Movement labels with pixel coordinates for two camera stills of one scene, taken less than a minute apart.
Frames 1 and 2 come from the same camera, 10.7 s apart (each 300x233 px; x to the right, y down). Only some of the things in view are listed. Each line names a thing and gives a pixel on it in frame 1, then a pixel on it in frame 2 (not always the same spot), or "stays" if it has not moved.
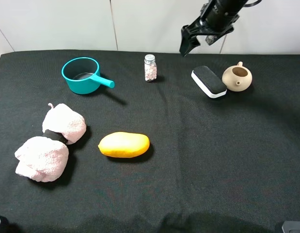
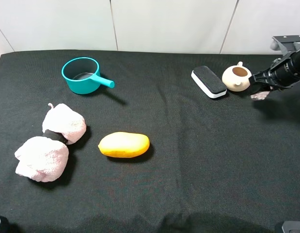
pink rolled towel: x=43 y=158 stays
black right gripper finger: x=211 y=39 to x=276 y=87
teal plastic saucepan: x=82 y=75 stays
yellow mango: x=124 y=144 stays
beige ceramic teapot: x=237 y=78 stays
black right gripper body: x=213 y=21 to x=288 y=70
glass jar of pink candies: x=150 y=68 to x=260 y=96
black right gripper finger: x=188 y=41 to x=262 y=77
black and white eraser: x=208 y=82 stays
